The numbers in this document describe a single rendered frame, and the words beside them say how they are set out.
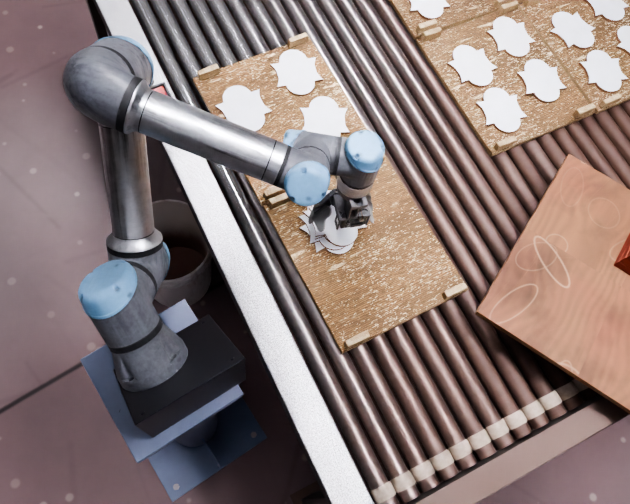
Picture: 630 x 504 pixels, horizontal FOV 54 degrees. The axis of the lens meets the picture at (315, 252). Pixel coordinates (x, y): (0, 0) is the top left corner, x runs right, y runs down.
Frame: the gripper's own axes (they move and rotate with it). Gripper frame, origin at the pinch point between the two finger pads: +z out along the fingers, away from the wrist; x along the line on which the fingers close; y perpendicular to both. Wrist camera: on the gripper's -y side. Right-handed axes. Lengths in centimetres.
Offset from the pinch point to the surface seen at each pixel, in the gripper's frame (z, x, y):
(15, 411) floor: 98, -106, 11
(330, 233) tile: 0.9, -2.9, 3.8
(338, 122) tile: 3.4, 7.0, -27.7
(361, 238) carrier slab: 4.3, 5.0, 5.1
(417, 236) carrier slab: 4.3, 19.0, 7.1
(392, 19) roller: 6, 32, -61
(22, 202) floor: 98, -100, -70
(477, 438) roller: 6, 19, 56
